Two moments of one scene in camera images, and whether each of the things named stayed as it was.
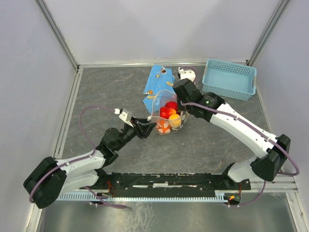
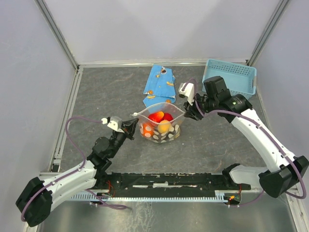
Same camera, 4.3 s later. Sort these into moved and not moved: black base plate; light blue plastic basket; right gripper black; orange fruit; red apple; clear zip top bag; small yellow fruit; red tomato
Moved: orange fruit; clear zip top bag; red tomato; small yellow fruit; red apple; right gripper black
Not moved: light blue plastic basket; black base plate
